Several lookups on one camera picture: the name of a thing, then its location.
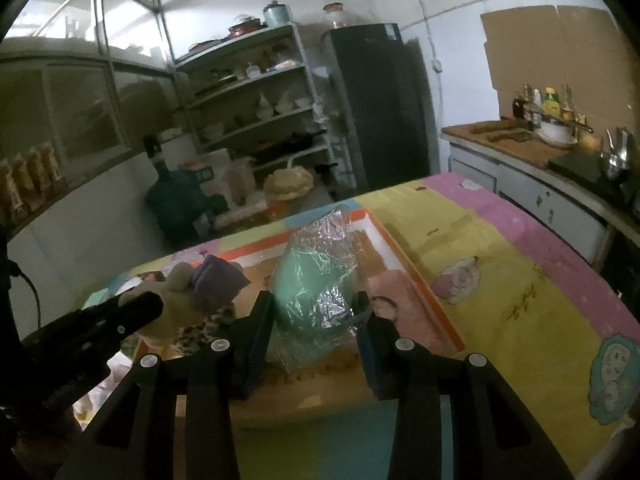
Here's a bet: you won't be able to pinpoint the leopard print cloth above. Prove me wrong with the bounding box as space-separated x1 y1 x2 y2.
171 304 235 356

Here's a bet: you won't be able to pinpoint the beige plush bear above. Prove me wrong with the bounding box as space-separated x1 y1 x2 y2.
118 255 250 347

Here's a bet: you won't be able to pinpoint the pink towel with hair tie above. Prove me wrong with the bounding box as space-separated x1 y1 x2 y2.
366 270 456 356

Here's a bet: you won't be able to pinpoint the green item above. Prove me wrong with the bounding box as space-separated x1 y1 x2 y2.
269 205 370 370

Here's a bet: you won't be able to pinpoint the orange drink bottles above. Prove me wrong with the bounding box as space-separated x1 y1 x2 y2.
1 142 68 229

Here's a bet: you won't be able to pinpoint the kitchen counter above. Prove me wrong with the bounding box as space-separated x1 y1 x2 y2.
440 124 639 266

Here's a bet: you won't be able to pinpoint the yellow dough pile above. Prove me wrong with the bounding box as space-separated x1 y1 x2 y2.
264 167 314 202

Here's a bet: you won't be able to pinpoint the white bowl on counter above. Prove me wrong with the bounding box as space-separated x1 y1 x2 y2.
536 120 578 148

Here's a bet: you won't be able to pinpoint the metal storage shelf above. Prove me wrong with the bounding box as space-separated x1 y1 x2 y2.
176 22 338 190

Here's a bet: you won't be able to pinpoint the black refrigerator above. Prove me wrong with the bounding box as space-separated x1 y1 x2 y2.
322 23 430 192

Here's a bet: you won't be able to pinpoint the glass jar on fridge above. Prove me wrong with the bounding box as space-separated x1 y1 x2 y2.
323 2 350 29

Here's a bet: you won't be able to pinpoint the cardboard wall sheets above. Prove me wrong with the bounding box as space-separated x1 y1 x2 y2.
480 6 639 134

